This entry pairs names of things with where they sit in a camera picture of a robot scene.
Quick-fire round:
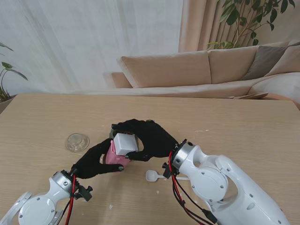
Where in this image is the brown cardboard piece on sofa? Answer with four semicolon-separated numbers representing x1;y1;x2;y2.
226;92;269;100

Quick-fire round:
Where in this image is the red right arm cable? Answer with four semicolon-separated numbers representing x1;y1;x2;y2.
167;151;221;225

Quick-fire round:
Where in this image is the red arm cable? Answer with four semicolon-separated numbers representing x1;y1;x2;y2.
64;174;78;225
167;151;221;225

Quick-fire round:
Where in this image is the white sofa cushion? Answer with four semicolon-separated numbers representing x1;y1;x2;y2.
250;72;300;106

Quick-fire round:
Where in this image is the white square jar cap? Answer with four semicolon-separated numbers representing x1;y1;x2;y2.
113;133;139;157

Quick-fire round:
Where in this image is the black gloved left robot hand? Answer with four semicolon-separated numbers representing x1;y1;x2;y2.
71;138;125;180

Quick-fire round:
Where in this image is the pink square coffee jar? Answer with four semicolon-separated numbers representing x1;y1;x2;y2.
104;139;131;171

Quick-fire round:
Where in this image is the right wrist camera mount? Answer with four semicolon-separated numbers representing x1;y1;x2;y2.
163;161;174;180

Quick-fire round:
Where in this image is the broad leaf green plant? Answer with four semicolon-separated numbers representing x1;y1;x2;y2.
0;42;29;104

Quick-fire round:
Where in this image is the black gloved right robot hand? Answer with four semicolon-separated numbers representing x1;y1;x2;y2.
112;119;181;162

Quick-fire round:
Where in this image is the gray planter box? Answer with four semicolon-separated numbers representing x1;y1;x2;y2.
0;95;18;115

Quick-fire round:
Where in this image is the beige pleated curtain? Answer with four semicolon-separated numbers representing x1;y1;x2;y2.
178;0;300;53

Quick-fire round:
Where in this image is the glass jar of coffee beans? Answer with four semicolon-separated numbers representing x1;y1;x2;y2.
109;124;144;162

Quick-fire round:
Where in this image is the tall leafy green plant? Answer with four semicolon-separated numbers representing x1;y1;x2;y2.
207;0;296;50

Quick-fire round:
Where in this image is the beige sofa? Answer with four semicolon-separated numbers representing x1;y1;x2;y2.
103;41;300;106

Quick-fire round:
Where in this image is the white plastic spoon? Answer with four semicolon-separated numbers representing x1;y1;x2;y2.
145;170;190;182

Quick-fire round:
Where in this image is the gray sofa cushion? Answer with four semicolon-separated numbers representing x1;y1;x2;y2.
241;45;290;81

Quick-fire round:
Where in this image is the red left arm cable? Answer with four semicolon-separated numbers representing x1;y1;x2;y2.
64;174;78;225

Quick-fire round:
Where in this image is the clear glass jar lid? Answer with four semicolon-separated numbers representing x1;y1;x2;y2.
65;133;90;153

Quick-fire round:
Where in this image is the white sheer curtain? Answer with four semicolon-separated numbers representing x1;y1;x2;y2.
0;0;183;94

